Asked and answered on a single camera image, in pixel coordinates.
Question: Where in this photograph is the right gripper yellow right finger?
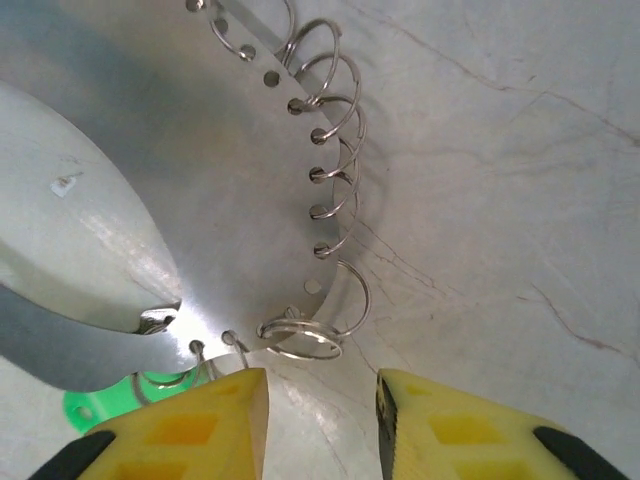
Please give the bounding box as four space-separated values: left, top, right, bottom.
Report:
374 368 632 480

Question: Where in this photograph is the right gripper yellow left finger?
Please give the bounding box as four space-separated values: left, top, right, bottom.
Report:
29 367 272 480

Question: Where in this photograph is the silver split key ring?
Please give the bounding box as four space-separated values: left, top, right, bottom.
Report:
289 52 362 142
308 144 362 220
219 329 251 374
208 0 297 62
130 339 221 407
284 19 342 109
313 184 362 259
257 317 345 361
329 259 372 336
308 97 366 182

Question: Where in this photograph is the green key tag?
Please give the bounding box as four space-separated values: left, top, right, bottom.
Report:
62 372 214 435

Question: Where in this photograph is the silver metal keyring plate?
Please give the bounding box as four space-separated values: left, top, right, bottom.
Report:
0 0 374 394

